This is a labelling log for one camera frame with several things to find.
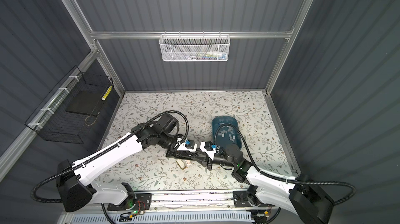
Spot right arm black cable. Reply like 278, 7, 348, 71
214, 124, 357, 206

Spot staple strips in tray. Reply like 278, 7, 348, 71
216, 129, 236, 146

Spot yellow marker pen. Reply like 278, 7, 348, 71
101, 85, 113, 101

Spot teal plastic tray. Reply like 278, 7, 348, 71
211, 116, 242, 149

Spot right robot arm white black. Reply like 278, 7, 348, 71
196, 142, 334, 224

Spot black wire basket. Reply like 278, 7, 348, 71
25, 68, 114, 144

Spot floral patterned table mat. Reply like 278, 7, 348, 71
96, 91, 292, 191

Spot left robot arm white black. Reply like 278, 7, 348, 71
56, 113, 198, 213

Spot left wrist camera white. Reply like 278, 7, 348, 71
177, 139, 198, 152

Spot black stapler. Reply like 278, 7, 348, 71
166, 151, 213, 171

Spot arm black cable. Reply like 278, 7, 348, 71
30, 110, 190, 203
214, 124, 357, 206

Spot white wire mesh basket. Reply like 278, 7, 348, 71
159, 33, 231, 62

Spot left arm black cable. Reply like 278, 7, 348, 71
30, 110, 190, 203

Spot black foam pad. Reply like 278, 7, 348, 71
66, 91, 105, 116

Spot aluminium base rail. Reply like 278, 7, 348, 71
62, 189, 319, 215

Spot pens in white basket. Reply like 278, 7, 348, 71
187, 51, 228, 61

